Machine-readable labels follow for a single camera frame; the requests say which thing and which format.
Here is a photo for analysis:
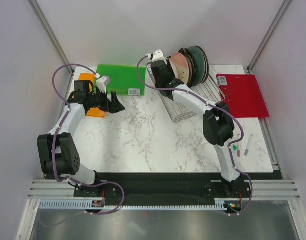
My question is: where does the teal green plate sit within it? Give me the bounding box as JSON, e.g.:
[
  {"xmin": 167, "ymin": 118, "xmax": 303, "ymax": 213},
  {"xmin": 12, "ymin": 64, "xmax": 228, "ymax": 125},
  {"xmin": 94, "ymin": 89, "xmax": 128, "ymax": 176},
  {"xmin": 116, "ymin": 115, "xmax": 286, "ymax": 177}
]
[{"xmin": 188, "ymin": 46, "xmax": 205, "ymax": 87}]

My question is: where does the black gold rimmed plate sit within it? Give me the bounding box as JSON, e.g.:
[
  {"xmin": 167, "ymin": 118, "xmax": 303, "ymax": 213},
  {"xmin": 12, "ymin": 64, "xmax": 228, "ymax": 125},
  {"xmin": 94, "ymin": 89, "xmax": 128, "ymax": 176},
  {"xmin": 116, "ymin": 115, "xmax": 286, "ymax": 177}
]
[{"xmin": 178, "ymin": 48, "xmax": 196, "ymax": 88}]

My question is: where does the metal wire dish rack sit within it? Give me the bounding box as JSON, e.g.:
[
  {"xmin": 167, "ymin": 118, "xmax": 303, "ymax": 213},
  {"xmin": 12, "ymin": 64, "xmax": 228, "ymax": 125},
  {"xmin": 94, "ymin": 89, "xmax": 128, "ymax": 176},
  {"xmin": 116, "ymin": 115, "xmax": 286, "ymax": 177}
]
[{"xmin": 158, "ymin": 75, "xmax": 226, "ymax": 123}]

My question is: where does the dark red rimmed beige plate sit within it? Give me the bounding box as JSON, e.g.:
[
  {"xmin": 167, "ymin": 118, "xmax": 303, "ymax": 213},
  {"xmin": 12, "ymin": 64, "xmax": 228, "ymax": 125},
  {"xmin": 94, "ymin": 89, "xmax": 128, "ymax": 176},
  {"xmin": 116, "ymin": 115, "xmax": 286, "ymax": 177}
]
[{"xmin": 185, "ymin": 54, "xmax": 193, "ymax": 88}]

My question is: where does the white pink pen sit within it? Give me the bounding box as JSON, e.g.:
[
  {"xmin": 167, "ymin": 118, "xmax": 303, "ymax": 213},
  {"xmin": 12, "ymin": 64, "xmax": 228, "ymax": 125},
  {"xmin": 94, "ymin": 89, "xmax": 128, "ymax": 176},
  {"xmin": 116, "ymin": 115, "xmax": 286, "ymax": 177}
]
[{"xmin": 237, "ymin": 134, "xmax": 241, "ymax": 158}]

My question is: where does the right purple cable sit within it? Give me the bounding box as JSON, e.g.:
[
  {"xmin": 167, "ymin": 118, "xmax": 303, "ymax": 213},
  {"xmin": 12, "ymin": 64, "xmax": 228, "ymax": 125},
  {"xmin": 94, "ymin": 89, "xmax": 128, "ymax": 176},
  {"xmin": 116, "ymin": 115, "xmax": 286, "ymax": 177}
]
[{"xmin": 136, "ymin": 53, "xmax": 253, "ymax": 217}]

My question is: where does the white grey pen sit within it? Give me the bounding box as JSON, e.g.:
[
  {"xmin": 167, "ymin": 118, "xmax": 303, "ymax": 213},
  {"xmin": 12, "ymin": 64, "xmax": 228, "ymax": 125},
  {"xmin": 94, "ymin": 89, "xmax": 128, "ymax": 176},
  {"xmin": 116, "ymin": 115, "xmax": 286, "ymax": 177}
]
[{"xmin": 244, "ymin": 134, "xmax": 253, "ymax": 156}]

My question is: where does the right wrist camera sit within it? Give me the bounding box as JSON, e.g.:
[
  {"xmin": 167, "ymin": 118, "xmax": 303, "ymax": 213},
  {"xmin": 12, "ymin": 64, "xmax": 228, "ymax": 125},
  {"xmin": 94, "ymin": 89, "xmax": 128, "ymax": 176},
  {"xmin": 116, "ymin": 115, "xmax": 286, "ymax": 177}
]
[{"xmin": 146, "ymin": 49, "xmax": 167, "ymax": 63}]

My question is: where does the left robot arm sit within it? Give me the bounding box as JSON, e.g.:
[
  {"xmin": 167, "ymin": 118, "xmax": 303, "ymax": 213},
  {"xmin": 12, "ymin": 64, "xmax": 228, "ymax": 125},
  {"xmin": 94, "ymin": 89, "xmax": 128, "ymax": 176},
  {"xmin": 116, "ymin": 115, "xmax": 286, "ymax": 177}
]
[{"xmin": 37, "ymin": 80, "xmax": 125, "ymax": 197}]

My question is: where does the pink beige leaf plate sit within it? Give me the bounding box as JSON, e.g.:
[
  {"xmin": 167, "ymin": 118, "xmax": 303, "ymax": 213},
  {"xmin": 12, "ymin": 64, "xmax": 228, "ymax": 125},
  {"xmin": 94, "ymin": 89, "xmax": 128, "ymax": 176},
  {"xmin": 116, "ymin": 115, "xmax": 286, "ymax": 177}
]
[{"xmin": 170, "ymin": 52, "xmax": 190, "ymax": 85}]

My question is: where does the purple cable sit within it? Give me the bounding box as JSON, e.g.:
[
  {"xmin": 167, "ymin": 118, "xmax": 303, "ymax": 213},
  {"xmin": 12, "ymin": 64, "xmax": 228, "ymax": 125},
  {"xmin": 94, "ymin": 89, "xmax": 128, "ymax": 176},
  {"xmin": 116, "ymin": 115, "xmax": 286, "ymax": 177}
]
[
  {"xmin": 136, "ymin": 53, "xmax": 253, "ymax": 217},
  {"xmin": 39, "ymin": 63, "xmax": 125, "ymax": 228}
]

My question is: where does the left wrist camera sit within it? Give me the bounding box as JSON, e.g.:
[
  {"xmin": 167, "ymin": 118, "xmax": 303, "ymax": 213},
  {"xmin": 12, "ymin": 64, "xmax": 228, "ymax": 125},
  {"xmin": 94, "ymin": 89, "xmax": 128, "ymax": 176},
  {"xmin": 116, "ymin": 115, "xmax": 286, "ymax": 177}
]
[{"xmin": 95, "ymin": 73, "xmax": 111, "ymax": 94}]

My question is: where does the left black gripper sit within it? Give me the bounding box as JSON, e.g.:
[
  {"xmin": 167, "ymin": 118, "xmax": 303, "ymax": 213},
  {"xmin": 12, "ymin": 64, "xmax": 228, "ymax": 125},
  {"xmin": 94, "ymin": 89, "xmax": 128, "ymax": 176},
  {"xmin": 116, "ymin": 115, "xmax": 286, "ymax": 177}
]
[{"xmin": 87, "ymin": 87, "xmax": 124, "ymax": 115}]

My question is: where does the white cable duct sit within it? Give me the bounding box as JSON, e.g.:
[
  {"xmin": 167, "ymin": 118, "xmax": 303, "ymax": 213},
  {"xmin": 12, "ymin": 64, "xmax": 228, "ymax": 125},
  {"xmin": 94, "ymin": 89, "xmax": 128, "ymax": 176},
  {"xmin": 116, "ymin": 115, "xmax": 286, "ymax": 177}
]
[{"xmin": 38, "ymin": 199, "xmax": 227, "ymax": 211}]

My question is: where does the green plastic folder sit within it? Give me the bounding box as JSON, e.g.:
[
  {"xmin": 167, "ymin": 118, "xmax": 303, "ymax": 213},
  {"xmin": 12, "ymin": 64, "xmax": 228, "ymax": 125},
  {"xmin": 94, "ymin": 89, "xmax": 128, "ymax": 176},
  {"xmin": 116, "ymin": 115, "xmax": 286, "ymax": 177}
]
[{"xmin": 96, "ymin": 64, "xmax": 145, "ymax": 97}]

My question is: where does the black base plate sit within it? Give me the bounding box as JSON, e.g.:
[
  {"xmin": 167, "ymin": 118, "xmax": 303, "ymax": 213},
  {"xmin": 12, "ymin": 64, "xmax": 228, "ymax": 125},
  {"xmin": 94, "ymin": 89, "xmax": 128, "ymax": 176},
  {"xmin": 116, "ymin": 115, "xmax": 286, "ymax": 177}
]
[{"xmin": 74, "ymin": 172, "xmax": 251, "ymax": 205}]

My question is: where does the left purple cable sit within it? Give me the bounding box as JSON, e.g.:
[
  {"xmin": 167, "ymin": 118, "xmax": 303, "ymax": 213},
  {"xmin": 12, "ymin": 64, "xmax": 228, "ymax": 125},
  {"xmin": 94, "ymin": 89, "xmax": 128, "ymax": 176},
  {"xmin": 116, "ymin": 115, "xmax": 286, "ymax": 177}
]
[{"xmin": 39, "ymin": 63, "xmax": 125, "ymax": 228}]

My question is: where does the red plastic folder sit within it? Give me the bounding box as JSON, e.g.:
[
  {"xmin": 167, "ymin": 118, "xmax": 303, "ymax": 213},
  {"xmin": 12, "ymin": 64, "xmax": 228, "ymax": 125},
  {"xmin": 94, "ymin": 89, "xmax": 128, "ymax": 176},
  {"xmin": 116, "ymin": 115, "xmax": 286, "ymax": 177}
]
[{"xmin": 216, "ymin": 74, "xmax": 269, "ymax": 118}]

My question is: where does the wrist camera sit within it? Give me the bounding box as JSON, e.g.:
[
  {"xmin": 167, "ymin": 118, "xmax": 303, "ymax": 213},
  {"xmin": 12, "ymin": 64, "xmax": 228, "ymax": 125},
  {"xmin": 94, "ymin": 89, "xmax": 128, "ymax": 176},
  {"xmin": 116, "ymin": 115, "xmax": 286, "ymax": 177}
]
[
  {"xmin": 95, "ymin": 73, "xmax": 111, "ymax": 94},
  {"xmin": 146, "ymin": 49, "xmax": 167, "ymax": 63}
]

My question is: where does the dark striped plate behind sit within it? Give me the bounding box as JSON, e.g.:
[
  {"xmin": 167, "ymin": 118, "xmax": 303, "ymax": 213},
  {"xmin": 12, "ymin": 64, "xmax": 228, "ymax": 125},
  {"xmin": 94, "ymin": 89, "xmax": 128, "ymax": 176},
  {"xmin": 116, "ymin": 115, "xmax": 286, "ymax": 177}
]
[{"xmin": 197, "ymin": 46, "xmax": 209, "ymax": 84}]

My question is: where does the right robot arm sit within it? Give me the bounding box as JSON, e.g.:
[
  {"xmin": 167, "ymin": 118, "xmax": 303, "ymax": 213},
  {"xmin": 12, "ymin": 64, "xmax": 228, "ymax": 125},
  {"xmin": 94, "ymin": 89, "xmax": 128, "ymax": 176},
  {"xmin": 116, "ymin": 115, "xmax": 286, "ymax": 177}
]
[{"xmin": 150, "ymin": 60, "xmax": 241, "ymax": 197}]

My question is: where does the orange plastic folder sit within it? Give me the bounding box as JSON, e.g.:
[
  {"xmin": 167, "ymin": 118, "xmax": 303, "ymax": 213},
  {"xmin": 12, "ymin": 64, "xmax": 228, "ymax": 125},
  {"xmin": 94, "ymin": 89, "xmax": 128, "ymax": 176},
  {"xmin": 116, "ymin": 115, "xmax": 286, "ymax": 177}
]
[{"xmin": 78, "ymin": 73, "xmax": 106, "ymax": 118}]

